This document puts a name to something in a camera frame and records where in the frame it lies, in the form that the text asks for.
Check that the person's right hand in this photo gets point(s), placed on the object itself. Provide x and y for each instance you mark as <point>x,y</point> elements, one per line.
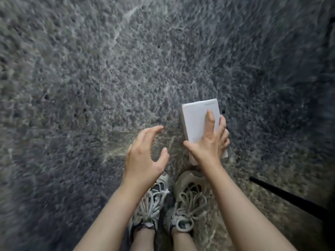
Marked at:
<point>209,147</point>

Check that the person's left hand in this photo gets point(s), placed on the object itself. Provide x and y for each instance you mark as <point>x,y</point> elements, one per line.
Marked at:
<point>140,160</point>

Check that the person's left thumb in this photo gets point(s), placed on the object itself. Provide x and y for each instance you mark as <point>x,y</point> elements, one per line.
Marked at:
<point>163,159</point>

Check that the person's right little finger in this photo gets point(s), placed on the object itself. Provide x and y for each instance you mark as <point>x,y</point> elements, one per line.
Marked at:
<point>226,145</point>

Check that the person's right thumb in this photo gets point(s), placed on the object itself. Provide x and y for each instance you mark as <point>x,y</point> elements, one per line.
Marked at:
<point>192,147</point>

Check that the person's right middle finger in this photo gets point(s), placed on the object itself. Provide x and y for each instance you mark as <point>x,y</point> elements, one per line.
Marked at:
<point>221,126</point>

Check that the white rectangular box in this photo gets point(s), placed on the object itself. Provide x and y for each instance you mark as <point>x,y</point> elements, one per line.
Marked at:
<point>199,122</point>

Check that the person's right forearm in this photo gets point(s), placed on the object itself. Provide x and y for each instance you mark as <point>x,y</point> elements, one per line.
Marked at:
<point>242,214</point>

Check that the person's left forearm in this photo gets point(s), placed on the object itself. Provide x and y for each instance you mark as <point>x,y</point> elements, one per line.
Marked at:
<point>110,222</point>

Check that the person's left sneaker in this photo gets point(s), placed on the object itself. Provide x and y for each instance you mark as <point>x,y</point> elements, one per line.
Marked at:
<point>150,203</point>

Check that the person's sneaker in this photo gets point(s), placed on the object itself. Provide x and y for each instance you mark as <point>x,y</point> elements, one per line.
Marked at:
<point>187,201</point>
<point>150,203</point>

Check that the person's right sneaker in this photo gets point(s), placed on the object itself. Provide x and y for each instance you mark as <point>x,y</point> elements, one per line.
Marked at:
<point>187,201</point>

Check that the black pole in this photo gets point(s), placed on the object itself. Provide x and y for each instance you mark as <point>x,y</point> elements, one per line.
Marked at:
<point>290,197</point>

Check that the person's left leg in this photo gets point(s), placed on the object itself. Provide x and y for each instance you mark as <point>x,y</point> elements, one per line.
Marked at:
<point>143,240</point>

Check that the person's leg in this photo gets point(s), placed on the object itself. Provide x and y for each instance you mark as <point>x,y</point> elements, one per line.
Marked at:
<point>143,240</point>
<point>183,241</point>

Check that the person's right leg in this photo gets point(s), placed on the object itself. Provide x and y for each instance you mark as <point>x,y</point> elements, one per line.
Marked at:
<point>183,241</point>

